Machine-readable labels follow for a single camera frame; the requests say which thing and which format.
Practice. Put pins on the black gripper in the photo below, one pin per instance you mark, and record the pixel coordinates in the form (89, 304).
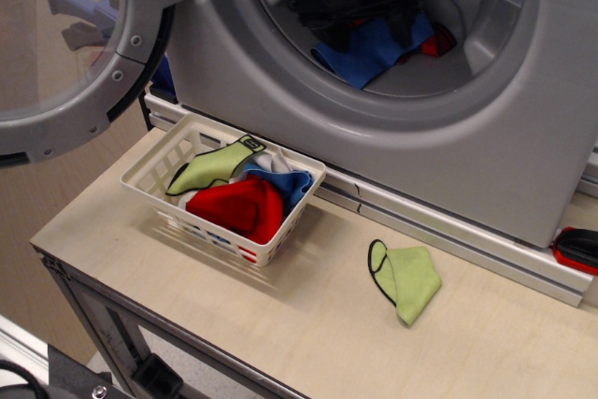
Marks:
(331, 18)

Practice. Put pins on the blue cloth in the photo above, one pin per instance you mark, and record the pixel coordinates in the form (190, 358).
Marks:
(356, 70)
(292, 186)

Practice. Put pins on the red cloth with black trim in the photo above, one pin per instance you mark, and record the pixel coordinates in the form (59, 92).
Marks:
(373, 39)

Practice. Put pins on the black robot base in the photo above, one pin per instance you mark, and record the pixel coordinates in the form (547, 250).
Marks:
(51, 374)

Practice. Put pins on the grey toy washing machine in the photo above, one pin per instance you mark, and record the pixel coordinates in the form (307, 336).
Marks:
(497, 131)

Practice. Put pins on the white plastic laundry basket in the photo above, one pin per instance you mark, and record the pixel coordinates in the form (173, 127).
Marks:
(150, 176)

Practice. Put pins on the white cloth in basket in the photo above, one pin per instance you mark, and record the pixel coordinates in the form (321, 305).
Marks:
(272, 162)

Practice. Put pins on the blue cloth in basket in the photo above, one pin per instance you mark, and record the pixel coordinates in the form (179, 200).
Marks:
(292, 186)

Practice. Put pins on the green cloth in basket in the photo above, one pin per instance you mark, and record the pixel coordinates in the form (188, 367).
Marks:
(215, 167)

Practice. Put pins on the red cloth in basket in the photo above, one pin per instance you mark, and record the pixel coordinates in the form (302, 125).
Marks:
(252, 208)

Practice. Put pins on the green cloth on table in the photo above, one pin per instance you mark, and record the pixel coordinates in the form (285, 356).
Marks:
(407, 277)

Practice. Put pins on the blue clamp behind door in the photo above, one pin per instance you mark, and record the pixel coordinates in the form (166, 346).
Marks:
(97, 20)

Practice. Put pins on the grey round washer door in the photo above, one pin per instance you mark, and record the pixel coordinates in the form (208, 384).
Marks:
(53, 99)

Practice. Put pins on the red and black tool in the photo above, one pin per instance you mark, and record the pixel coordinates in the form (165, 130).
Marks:
(576, 248)

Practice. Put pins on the white aluminium base rail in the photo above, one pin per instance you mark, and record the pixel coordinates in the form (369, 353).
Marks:
(533, 267)

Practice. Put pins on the grey metal table frame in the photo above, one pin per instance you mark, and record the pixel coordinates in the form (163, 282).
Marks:
(118, 326)

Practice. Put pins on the black bracket under table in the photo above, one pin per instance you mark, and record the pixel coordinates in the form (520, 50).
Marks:
(157, 378)

